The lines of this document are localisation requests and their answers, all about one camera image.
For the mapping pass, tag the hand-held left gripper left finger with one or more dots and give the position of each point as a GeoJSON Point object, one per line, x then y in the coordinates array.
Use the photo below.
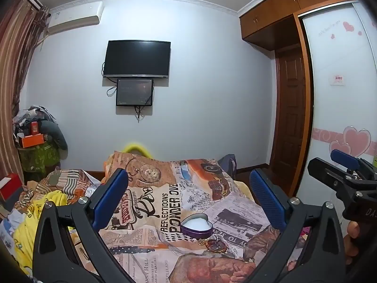
{"type": "Point", "coordinates": [110, 194]}

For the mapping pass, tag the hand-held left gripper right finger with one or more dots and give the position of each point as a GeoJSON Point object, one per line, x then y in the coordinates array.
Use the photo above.
{"type": "Point", "coordinates": [265, 191]}

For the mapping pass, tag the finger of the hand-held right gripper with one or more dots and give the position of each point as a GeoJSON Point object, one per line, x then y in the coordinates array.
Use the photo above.
{"type": "Point", "coordinates": [324, 172]}
{"type": "Point", "coordinates": [344, 156]}

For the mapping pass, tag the purple heart-shaped tin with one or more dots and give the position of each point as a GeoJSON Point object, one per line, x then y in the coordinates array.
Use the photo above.
{"type": "Point", "coordinates": [196, 224]}

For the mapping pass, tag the person's right hand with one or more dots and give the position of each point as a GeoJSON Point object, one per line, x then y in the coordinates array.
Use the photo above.
{"type": "Point", "coordinates": [352, 235]}

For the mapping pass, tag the pale yellow blanket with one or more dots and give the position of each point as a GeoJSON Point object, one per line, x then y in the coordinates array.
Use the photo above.
{"type": "Point", "coordinates": [244, 191]}

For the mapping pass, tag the striped patchwork cloth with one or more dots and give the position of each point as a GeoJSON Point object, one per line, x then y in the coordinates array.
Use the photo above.
{"type": "Point", "coordinates": [67, 182]}

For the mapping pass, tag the dark blue bag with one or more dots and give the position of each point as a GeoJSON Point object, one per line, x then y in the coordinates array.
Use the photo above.
{"type": "Point", "coordinates": [228, 165]}

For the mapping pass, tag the white heart print wardrobe door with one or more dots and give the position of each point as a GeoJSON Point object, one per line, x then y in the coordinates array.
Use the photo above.
{"type": "Point", "coordinates": [338, 109]}

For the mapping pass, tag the yellow hoop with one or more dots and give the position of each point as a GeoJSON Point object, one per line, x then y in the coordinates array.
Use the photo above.
{"type": "Point", "coordinates": [137, 147]}

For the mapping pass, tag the newspaper print blanket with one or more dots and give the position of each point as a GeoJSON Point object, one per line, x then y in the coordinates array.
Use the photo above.
{"type": "Point", "coordinates": [176, 188]}

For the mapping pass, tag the brown wooden door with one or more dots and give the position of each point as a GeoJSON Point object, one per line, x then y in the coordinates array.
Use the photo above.
{"type": "Point", "coordinates": [290, 109]}

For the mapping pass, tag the small red white sticker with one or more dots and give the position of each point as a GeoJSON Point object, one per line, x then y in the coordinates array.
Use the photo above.
{"type": "Point", "coordinates": [337, 80]}

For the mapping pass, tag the dark grey garment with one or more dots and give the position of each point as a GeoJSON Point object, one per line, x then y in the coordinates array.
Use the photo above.
{"type": "Point", "coordinates": [56, 132]}

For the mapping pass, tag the yellow cloth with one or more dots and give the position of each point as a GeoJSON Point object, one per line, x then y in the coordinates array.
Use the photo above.
{"type": "Point", "coordinates": [26, 230]}

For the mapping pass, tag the orange box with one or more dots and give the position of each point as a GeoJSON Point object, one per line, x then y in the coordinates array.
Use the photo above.
{"type": "Point", "coordinates": [32, 141]}

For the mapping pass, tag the red box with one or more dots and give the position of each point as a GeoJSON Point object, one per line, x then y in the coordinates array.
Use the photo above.
{"type": "Point", "coordinates": [11, 187]}

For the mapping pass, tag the small red carton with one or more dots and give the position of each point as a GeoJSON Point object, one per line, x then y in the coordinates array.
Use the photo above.
{"type": "Point", "coordinates": [34, 128]}

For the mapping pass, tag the small black monitor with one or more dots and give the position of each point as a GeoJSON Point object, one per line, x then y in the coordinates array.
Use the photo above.
{"type": "Point", "coordinates": [134, 91]}

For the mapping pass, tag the white printed cloth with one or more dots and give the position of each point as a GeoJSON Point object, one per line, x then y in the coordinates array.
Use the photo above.
{"type": "Point", "coordinates": [8, 227]}

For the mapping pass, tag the pile of clothes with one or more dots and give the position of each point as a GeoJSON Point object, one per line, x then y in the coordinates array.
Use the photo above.
{"type": "Point", "coordinates": [29, 115]}

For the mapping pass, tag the wooden overhead cabinet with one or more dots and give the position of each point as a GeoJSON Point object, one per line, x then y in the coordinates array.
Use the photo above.
{"type": "Point", "coordinates": [265, 20]}

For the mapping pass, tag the striped brown curtain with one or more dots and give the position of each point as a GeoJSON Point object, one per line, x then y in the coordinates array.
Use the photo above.
{"type": "Point", "coordinates": [14, 64]}

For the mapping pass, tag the white air conditioner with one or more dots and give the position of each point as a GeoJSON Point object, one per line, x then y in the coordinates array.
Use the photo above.
{"type": "Point", "coordinates": [76, 17]}

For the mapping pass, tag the black wall television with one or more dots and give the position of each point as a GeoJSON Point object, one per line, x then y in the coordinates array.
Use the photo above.
{"type": "Point", "coordinates": [137, 59]}

